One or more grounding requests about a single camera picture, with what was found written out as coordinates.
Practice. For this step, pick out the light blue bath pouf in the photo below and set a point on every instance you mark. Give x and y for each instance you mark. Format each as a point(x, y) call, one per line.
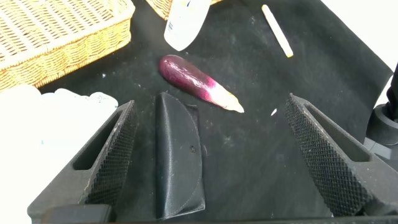
point(37, 133)

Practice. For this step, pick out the purple eggplant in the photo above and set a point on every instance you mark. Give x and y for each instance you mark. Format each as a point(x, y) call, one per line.
point(186, 77)

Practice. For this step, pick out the white marker with yellow cap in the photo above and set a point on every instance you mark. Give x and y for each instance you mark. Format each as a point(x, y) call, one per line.
point(276, 29)

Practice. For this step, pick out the black leather glasses case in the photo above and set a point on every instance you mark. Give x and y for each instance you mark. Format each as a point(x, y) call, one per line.
point(177, 155)

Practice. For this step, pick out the rectangular wicker basket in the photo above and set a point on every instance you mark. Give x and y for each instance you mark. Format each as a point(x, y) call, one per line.
point(46, 37)
point(158, 7)

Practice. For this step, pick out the white bottle with blue cap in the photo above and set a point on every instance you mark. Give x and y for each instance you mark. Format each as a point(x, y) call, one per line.
point(185, 25)

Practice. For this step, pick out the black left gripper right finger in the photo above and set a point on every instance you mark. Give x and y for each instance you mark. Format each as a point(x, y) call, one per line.
point(335, 168)

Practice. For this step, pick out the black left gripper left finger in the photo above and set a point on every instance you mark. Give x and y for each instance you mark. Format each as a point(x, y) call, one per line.
point(102, 174)

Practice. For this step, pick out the black tablecloth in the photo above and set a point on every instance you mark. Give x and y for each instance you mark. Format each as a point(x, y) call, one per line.
point(264, 140)

